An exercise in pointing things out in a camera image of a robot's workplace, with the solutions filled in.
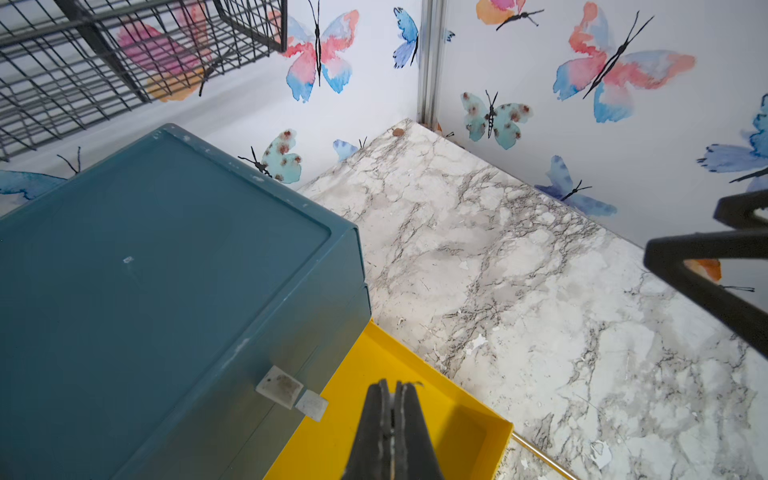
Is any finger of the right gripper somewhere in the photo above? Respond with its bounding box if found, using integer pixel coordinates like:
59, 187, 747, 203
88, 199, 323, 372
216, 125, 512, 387
643, 228, 767, 356
713, 190, 768, 230

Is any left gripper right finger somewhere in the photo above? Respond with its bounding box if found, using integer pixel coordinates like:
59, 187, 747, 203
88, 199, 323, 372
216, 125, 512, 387
393, 382, 444, 480

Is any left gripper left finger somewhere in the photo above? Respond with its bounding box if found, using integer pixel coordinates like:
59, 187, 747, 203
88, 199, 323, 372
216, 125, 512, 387
342, 380, 393, 480

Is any yellow bottom drawer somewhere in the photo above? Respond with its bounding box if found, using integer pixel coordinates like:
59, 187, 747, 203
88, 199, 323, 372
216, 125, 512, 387
266, 322, 513, 479

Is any teal drawer cabinet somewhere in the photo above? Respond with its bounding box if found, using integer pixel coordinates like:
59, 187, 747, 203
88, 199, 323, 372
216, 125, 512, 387
1, 124, 371, 479

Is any yellow pencil middle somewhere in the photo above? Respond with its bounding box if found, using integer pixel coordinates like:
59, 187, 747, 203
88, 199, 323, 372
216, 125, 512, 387
511, 431, 578, 480

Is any black wire wall basket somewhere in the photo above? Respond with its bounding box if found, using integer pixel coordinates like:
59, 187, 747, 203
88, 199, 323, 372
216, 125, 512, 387
1, 0, 288, 162

